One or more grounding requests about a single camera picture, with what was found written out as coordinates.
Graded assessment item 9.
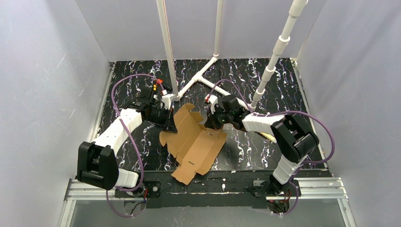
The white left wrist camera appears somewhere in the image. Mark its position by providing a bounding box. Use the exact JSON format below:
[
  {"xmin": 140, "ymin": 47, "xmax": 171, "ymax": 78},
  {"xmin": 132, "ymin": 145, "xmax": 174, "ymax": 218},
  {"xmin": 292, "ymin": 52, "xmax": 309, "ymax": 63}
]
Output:
[{"xmin": 161, "ymin": 94, "xmax": 176, "ymax": 110}]

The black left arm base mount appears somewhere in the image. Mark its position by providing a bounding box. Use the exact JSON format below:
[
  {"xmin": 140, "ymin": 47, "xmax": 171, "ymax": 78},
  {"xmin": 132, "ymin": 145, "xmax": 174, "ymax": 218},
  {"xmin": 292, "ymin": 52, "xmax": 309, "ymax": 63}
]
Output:
[{"xmin": 114, "ymin": 181, "xmax": 161, "ymax": 199}]

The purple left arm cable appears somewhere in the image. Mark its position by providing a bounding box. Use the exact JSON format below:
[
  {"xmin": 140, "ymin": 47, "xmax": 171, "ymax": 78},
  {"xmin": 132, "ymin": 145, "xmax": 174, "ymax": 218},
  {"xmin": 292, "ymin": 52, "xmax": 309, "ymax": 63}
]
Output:
[{"xmin": 105, "ymin": 74, "xmax": 166, "ymax": 218}]

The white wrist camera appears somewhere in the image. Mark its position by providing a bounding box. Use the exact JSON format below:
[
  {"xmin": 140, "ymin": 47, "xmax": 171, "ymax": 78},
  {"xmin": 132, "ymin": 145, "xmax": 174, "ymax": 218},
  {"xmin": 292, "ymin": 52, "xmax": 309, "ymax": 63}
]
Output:
[
  {"xmin": 205, "ymin": 94, "xmax": 218, "ymax": 114},
  {"xmin": 161, "ymin": 94, "xmax": 176, "ymax": 110}
]

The brown cardboard box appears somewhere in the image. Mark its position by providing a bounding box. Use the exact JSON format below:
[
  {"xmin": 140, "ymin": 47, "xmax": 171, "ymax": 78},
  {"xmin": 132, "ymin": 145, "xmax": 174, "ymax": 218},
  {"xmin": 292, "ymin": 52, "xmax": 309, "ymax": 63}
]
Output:
[{"xmin": 159, "ymin": 103, "xmax": 227, "ymax": 185}]

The white PVC pipe frame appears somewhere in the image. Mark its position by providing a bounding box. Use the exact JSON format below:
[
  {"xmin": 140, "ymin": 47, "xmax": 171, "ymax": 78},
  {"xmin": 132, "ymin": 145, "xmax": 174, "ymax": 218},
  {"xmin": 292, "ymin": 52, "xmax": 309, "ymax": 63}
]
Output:
[{"xmin": 156, "ymin": 0, "xmax": 309, "ymax": 113}]

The aluminium rail frame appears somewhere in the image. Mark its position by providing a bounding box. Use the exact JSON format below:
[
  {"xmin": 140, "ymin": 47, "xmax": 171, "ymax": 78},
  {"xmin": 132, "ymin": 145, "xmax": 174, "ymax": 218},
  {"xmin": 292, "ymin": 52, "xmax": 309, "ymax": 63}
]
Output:
[{"xmin": 60, "ymin": 58, "xmax": 352, "ymax": 227}]

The orange yellow black screwdriver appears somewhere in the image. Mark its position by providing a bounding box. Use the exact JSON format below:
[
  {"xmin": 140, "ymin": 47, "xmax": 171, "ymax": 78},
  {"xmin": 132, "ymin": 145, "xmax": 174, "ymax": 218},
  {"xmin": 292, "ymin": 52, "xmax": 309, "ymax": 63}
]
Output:
[{"xmin": 153, "ymin": 79, "xmax": 172, "ymax": 93}]

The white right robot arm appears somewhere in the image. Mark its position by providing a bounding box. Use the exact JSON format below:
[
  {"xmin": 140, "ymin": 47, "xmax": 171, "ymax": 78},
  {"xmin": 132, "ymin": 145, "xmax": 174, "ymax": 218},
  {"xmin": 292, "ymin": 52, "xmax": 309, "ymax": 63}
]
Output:
[{"xmin": 204, "ymin": 95, "xmax": 319, "ymax": 186}]

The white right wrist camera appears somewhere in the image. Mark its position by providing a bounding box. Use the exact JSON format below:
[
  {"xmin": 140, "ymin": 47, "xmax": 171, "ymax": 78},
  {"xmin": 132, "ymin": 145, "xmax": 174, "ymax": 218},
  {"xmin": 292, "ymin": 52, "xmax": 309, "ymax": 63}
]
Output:
[{"xmin": 205, "ymin": 94, "xmax": 218, "ymax": 114}]

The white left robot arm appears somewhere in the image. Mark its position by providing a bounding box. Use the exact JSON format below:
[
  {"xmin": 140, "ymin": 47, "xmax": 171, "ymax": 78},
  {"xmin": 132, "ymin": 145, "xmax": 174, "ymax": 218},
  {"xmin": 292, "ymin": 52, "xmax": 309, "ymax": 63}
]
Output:
[{"xmin": 77, "ymin": 88, "xmax": 177, "ymax": 190}]

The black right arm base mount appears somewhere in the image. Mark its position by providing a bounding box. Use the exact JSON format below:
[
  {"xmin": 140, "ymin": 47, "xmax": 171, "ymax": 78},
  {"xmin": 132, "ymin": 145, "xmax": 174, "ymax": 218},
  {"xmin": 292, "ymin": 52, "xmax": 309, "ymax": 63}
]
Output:
[{"xmin": 245, "ymin": 178, "xmax": 302, "ymax": 197}]

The yellow marker pen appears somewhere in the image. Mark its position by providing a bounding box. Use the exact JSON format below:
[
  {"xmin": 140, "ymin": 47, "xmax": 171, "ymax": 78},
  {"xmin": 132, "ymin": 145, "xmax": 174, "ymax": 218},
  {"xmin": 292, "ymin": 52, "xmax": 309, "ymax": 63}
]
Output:
[{"xmin": 259, "ymin": 132, "xmax": 277, "ymax": 144}]

